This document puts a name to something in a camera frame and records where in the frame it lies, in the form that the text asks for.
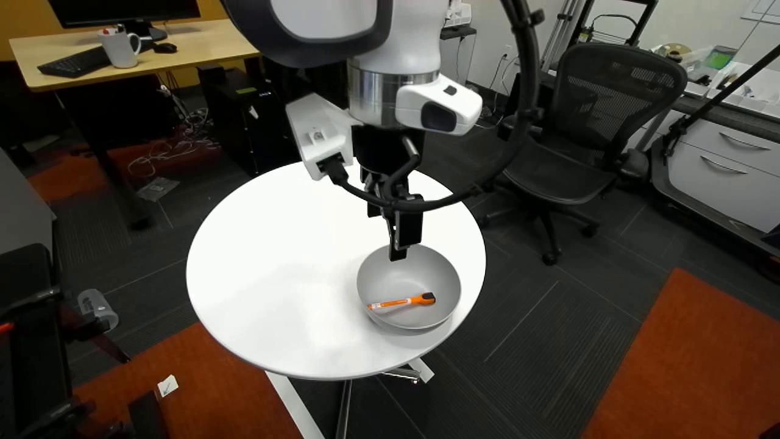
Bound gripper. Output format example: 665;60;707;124
352;125;426;263

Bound grey bowl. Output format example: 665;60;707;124
356;244;463;332

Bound orange marker with black cap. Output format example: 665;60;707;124
366;291;438;312

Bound black computer tower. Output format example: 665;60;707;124
197;63;292;179

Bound black mesh office chair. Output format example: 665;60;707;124
480;41;689;267

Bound grey paper sheet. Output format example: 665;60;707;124
136;176;181;203

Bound aluminium ladder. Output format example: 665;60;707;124
539;0;587;73

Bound wooden desk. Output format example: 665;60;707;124
9;18;264;231

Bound white mug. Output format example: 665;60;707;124
97;25;143;70

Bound black monitor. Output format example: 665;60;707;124
47;0;202;41

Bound white drawer cabinet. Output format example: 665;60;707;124
633;109;780;235

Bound stand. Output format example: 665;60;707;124
661;44;780;158

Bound black keyboard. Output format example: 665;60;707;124
36;45;114;79

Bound grey cabinet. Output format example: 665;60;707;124
0;148;59;258

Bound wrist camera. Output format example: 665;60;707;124
285;92;355;182

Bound tangle of white cables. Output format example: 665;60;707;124
124;84;221;179

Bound black equipment frame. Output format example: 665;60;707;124
0;243;166;439

